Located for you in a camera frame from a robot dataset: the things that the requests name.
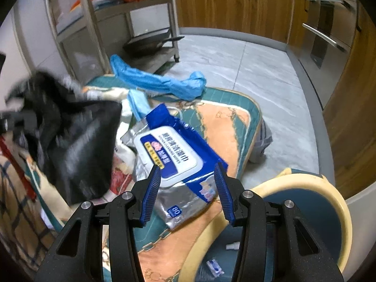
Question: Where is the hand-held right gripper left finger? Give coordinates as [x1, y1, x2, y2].
[34, 164, 162, 282]

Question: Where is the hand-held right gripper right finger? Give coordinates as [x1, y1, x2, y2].
[214, 162, 344, 282]

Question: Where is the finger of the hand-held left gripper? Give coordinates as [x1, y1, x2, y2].
[44, 75, 86, 100]

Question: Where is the blue wet wipes pack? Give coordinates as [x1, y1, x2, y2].
[129, 103, 230, 231]

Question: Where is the black plastic bag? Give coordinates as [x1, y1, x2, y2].
[6, 70, 122, 206]

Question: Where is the blue face mask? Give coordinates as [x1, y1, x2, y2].
[128, 90, 152, 121]

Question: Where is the blue plastic shoe cover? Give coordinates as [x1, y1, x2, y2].
[110, 54, 206, 101]

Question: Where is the yellow-rimmed blue trash bin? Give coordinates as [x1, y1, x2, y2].
[179, 167, 353, 282]

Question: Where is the red printed packet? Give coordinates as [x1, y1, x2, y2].
[109, 164, 133, 196]

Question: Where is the metal shelf rack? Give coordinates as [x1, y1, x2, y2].
[44, 0, 185, 77]

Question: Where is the grey cloth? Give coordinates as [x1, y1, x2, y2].
[249, 120, 274, 164]

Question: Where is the printed quilted mat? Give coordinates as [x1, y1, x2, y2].
[38, 75, 263, 282]

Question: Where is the small white blue packet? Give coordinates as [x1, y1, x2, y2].
[206, 259, 224, 277]

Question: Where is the black pan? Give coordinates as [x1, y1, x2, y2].
[123, 34, 185, 59]

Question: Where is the plaid cloth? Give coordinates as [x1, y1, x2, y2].
[0, 153, 63, 274]

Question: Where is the tall wooden panel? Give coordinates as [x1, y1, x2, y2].
[322, 4, 376, 201]

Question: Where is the wooden base cabinet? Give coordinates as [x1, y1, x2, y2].
[173, 0, 307, 44]

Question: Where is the stainless steel oven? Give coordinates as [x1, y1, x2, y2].
[299, 0, 358, 108]

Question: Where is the red strap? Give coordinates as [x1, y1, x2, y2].
[0, 137, 37, 201]

